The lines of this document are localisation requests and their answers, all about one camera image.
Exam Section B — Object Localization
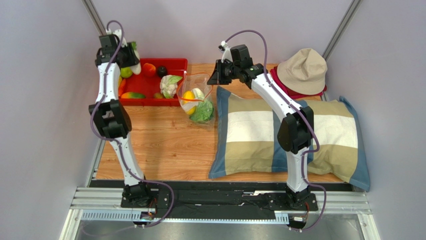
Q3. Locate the clear zip top bag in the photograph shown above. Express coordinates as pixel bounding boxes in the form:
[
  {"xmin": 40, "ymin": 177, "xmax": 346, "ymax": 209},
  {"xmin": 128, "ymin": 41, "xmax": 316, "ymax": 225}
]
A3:
[{"xmin": 176, "ymin": 72, "xmax": 216, "ymax": 128}]

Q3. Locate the olive green fruit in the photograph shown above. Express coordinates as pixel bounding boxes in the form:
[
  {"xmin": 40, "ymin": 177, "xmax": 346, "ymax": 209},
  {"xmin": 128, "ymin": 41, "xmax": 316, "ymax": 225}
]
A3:
[{"xmin": 153, "ymin": 92, "xmax": 165, "ymax": 99}]

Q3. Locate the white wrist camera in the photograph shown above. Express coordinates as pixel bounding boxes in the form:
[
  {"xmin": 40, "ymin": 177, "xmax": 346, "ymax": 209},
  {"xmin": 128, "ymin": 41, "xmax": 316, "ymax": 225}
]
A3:
[
  {"xmin": 218, "ymin": 41, "xmax": 233, "ymax": 63},
  {"xmin": 105, "ymin": 28, "xmax": 128, "ymax": 48}
]

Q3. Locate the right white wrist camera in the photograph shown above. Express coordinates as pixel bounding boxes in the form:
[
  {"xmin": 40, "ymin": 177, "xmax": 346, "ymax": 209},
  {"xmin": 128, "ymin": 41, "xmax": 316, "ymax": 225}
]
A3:
[{"xmin": 218, "ymin": 41, "xmax": 233, "ymax": 63}]

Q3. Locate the red cloth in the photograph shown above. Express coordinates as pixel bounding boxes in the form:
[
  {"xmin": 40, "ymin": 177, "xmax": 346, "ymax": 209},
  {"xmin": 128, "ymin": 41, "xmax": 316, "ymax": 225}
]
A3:
[{"xmin": 270, "ymin": 66, "xmax": 324, "ymax": 100}]

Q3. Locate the green lime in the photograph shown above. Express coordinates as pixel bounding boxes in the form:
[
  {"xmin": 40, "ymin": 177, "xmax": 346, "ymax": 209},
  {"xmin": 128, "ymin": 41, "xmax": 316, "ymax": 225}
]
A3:
[{"xmin": 120, "ymin": 67, "xmax": 133, "ymax": 79}]

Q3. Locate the green lettuce cabbage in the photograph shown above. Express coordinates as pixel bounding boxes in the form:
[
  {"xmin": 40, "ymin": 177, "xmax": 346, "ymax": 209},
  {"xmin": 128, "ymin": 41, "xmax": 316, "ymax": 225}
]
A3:
[{"xmin": 189, "ymin": 88, "xmax": 214, "ymax": 123}]

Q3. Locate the orange carrot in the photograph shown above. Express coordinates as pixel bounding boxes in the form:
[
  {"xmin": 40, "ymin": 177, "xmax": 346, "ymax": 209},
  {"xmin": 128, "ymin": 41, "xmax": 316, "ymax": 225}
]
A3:
[{"xmin": 118, "ymin": 78, "xmax": 127, "ymax": 97}]

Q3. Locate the beige bucket hat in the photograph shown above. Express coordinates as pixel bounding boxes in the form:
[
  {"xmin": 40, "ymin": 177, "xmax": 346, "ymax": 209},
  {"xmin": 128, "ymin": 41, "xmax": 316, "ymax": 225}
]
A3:
[{"xmin": 276, "ymin": 48, "xmax": 328, "ymax": 96}]

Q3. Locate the dark avocado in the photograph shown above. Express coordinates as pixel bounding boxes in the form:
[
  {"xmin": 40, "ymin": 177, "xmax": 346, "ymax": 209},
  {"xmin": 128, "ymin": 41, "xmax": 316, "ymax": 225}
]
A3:
[{"xmin": 156, "ymin": 65, "xmax": 168, "ymax": 78}]

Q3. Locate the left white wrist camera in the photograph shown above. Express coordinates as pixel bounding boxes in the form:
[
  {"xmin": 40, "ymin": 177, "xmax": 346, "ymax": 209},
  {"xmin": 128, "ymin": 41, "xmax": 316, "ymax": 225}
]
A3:
[{"xmin": 105, "ymin": 28, "xmax": 128, "ymax": 48}]

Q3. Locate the white radish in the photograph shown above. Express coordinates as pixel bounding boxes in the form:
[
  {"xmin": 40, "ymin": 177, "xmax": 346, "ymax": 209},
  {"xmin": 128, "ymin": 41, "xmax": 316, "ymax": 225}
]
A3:
[{"xmin": 130, "ymin": 41, "xmax": 142, "ymax": 75}]

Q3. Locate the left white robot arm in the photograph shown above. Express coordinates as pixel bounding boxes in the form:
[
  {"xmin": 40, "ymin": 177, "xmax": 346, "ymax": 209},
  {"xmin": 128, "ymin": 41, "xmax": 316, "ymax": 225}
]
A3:
[{"xmin": 88, "ymin": 33, "xmax": 154, "ymax": 208}]

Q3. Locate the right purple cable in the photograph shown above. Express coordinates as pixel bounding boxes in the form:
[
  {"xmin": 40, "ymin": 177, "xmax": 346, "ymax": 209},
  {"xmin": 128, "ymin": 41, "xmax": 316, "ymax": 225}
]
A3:
[{"xmin": 217, "ymin": 29, "xmax": 328, "ymax": 233}]

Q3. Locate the plaid pillow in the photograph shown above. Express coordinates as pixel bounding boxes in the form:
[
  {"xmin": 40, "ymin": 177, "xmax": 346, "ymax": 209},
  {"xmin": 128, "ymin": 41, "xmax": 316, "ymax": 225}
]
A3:
[{"xmin": 208, "ymin": 87, "xmax": 371, "ymax": 191}]

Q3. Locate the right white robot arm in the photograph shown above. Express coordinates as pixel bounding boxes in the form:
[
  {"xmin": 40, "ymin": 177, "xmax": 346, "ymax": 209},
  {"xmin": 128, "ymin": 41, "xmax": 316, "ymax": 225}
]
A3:
[{"xmin": 207, "ymin": 42, "xmax": 315, "ymax": 209}]

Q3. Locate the green orange mango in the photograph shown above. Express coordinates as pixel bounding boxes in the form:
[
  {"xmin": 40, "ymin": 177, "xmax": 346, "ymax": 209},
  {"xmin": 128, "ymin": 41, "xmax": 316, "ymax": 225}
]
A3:
[{"xmin": 120, "ymin": 92, "xmax": 146, "ymax": 99}]

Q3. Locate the red plastic bin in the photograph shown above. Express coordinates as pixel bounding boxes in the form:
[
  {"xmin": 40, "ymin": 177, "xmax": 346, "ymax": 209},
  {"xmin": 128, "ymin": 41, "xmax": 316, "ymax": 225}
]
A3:
[{"xmin": 119, "ymin": 58, "xmax": 188, "ymax": 107}]

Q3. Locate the yellow bell pepper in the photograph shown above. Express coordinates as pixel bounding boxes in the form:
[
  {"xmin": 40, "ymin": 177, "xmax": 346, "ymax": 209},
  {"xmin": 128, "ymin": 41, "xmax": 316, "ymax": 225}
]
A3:
[{"xmin": 182, "ymin": 90, "xmax": 197, "ymax": 116}]

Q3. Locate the red tomato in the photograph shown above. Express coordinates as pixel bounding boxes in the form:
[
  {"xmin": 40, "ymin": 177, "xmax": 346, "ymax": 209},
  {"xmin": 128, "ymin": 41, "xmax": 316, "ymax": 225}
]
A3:
[{"xmin": 142, "ymin": 62, "xmax": 157, "ymax": 78}]

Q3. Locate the white cauliflower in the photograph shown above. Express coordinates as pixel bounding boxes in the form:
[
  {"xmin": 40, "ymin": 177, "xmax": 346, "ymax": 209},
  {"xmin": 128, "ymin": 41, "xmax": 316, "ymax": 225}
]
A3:
[{"xmin": 159, "ymin": 75, "xmax": 183, "ymax": 99}]

